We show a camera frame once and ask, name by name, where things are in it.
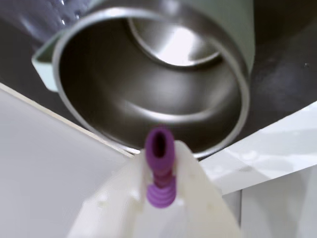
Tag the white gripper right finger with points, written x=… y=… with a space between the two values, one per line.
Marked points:
x=200 y=210

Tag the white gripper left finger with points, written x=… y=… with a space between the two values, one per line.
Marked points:
x=119 y=210

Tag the pale green steel cup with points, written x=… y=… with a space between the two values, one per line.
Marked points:
x=148 y=86

